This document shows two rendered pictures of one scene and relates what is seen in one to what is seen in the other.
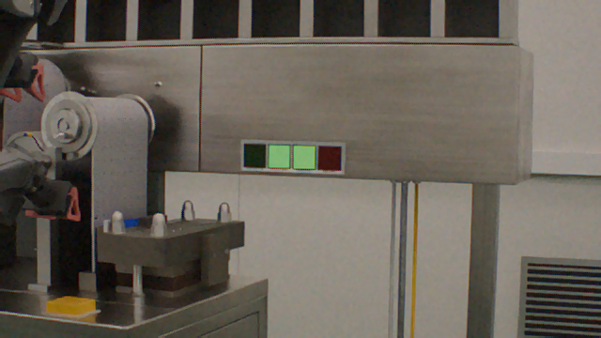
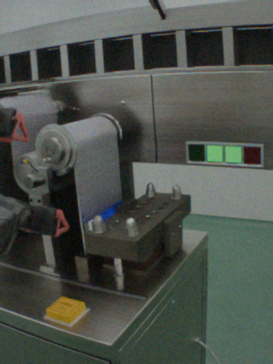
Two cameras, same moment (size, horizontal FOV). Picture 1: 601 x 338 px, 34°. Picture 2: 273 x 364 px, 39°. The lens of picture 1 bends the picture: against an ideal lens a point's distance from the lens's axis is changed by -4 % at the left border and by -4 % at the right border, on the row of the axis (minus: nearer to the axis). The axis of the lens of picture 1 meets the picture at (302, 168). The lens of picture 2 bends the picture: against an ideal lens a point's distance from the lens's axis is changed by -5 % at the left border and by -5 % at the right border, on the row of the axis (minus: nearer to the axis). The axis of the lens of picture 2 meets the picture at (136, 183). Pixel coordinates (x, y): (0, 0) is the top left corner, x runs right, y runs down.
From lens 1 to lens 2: 1.12 m
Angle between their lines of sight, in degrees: 15
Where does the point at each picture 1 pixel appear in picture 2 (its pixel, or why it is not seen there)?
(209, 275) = (171, 249)
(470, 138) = not seen: outside the picture
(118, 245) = (101, 243)
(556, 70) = not seen: outside the picture
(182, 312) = (153, 299)
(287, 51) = (216, 76)
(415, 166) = not seen: outside the picture
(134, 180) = (110, 177)
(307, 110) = (234, 120)
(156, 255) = (131, 253)
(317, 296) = (211, 178)
